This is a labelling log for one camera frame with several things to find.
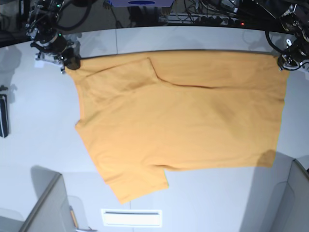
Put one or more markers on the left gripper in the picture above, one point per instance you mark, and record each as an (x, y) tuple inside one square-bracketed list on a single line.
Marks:
[(295, 56)]

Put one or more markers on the navy white striped cloth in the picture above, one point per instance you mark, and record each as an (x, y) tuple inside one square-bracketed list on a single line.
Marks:
[(4, 119)]

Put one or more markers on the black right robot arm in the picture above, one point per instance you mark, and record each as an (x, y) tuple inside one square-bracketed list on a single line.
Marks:
[(57, 7)]

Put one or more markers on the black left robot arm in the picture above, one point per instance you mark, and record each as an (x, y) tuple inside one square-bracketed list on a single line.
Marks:
[(294, 18)]

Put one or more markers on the yellow T-shirt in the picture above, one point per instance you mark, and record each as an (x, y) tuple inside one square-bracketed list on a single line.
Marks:
[(143, 114)]

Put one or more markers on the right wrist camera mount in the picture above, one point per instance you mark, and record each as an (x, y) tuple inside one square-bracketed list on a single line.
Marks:
[(41, 59)]

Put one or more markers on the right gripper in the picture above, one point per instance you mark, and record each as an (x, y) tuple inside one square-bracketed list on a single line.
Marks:
[(46, 38)]

